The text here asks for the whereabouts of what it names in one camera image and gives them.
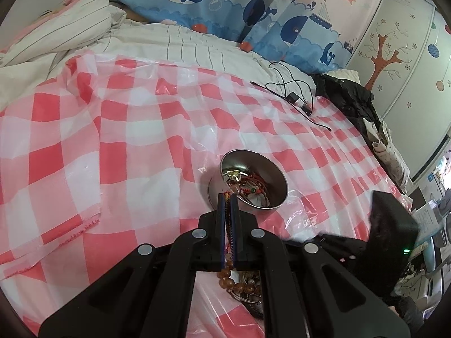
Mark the silver bangle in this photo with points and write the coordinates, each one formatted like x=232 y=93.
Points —
x=246 y=297

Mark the round metal tin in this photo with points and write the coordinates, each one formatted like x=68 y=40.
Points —
x=255 y=310
x=271 y=186

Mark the white wardrobe with tree print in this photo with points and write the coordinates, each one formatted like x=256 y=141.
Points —
x=405 y=60

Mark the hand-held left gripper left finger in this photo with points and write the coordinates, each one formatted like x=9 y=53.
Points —
x=221 y=229

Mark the black jacket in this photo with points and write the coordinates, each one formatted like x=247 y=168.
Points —
x=347 y=95

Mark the beige dotted cloth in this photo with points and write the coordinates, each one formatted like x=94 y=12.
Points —
x=389 y=155

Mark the white striped quilt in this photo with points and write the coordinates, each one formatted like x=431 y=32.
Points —
x=165 y=42

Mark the pink checked plastic sheet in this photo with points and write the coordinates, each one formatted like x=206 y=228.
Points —
x=116 y=155

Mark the pink pillow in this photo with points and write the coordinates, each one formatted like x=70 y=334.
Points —
x=70 y=5

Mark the blue whale print pillow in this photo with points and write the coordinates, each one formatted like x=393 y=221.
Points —
x=211 y=3

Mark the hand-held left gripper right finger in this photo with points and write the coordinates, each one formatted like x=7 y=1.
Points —
x=235 y=232

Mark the gold ornament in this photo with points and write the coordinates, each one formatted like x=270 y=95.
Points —
x=234 y=175

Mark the black charger adapter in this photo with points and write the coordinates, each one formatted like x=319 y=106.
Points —
x=292 y=98

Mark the white paper sheet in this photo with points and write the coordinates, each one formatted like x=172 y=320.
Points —
x=424 y=216

